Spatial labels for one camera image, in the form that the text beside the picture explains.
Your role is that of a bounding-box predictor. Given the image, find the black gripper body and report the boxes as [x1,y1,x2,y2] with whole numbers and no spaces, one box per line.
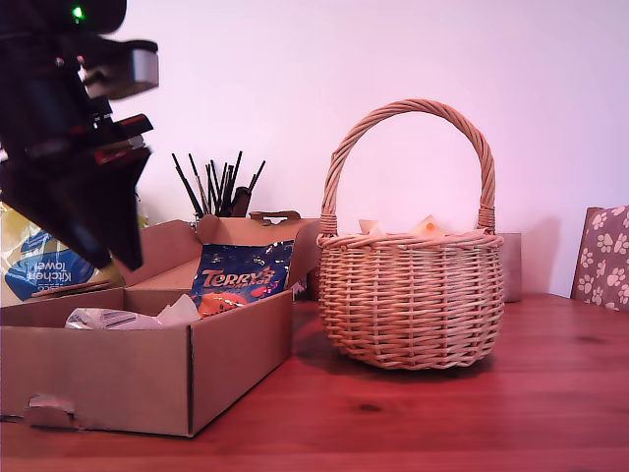
[0,58,154,169]

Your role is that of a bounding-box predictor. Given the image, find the red white egg bag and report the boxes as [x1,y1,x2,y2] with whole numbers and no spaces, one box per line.
[357,213,457,238]

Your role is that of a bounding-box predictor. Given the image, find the brown cardboard box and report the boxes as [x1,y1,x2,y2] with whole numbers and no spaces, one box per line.
[0,209,321,439]

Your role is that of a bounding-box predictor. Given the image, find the woven wicker basket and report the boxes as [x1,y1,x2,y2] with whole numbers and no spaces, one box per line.
[316,97,506,373]

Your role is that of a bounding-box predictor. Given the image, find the kitchen towel pack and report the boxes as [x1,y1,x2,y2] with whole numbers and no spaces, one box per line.
[0,201,125,305]

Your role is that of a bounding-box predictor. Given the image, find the thin black reed stick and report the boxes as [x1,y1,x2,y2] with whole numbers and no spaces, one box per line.
[248,159,267,194]
[171,152,204,218]
[209,159,222,216]
[188,152,211,216]
[227,149,244,216]

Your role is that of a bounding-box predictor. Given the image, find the brown reed stick holder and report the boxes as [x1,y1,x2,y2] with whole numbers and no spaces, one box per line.
[230,185,252,218]

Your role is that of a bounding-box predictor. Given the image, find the blue Terry's egg bag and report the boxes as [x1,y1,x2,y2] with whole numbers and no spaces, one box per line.
[188,239,296,321]

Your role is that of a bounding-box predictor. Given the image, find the grey container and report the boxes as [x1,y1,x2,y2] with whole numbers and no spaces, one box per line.
[498,232,523,304]

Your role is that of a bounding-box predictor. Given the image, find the paw print chair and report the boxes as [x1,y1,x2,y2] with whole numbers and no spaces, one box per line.
[569,204,629,313]

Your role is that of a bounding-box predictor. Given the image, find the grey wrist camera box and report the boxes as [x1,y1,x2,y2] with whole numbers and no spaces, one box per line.
[81,39,161,100]

